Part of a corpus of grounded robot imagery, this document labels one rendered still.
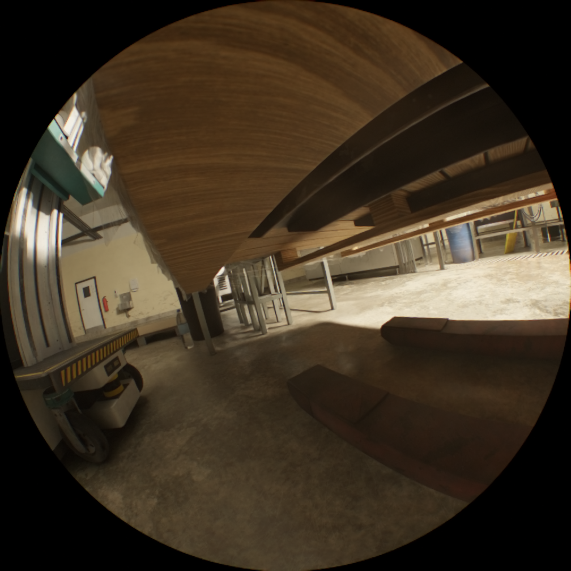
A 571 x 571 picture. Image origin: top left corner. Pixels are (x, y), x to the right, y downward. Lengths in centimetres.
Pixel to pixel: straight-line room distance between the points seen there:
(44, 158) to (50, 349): 76
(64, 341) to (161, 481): 72
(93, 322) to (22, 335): 776
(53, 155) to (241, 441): 121
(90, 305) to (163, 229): 844
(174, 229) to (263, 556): 45
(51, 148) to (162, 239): 90
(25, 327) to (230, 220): 86
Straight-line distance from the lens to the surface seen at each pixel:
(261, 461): 51
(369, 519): 40
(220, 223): 16
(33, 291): 103
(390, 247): 308
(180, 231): 16
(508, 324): 76
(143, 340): 249
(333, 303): 168
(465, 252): 314
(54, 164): 109
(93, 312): 854
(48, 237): 117
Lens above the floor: 39
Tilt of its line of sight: 3 degrees down
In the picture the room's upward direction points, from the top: 14 degrees counter-clockwise
